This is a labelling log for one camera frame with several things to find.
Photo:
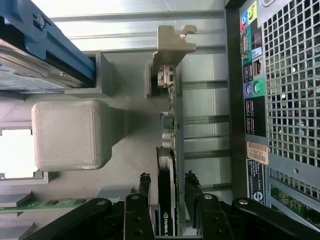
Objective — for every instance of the green RAM stick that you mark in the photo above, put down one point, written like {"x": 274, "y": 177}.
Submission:
{"x": 50, "y": 203}

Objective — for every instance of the beige barcode sticker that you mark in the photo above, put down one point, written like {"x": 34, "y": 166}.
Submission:
{"x": 257, "y": 152}

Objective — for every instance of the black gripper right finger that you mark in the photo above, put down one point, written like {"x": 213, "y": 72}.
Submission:
{"x": 212, "y": 220}

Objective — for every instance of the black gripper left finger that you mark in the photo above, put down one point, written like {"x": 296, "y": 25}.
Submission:
{"x": 136, "y": 220}

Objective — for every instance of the hard disk blue carrier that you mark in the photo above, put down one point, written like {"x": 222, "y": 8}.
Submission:
{"x": 62, "y": 50}

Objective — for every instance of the dark grey PC case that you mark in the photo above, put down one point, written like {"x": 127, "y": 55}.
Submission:
{"x": 287, "y": 75}

